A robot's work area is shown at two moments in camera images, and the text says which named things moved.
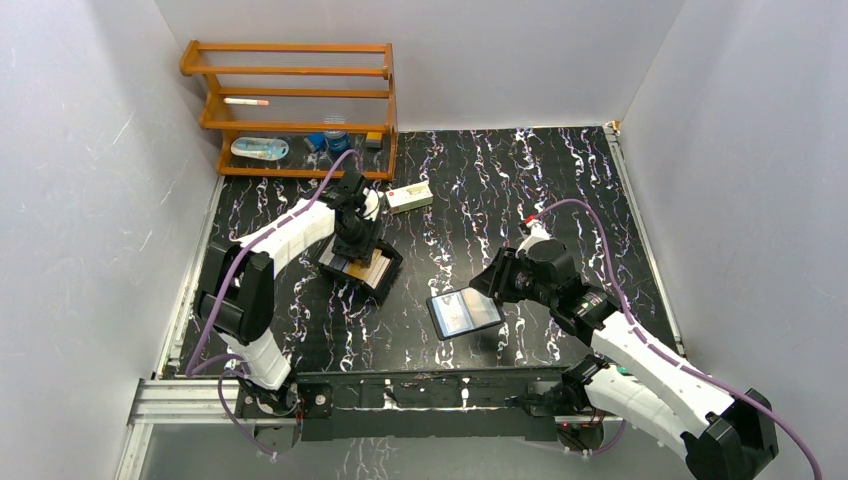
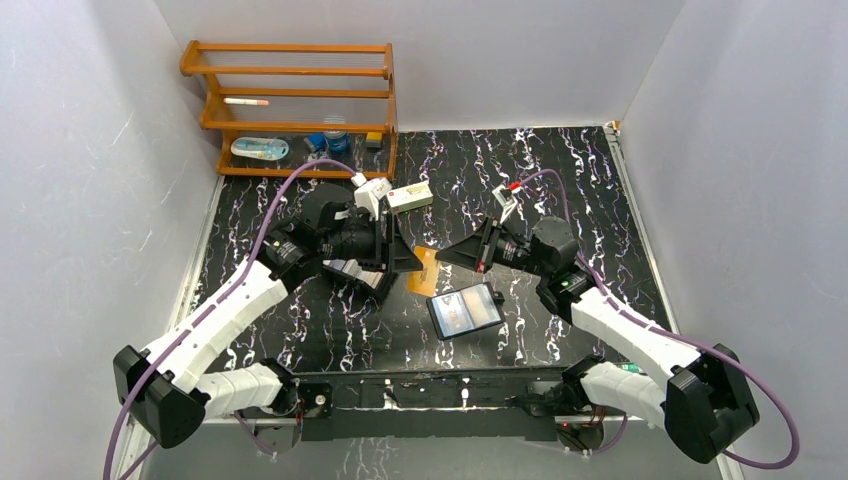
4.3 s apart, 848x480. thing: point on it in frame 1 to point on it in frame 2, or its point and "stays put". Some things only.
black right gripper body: (517, 282) to (506, 249)
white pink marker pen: (246, 101) stays put
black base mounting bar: (503, 404) stays put
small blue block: (318, 141) stays put
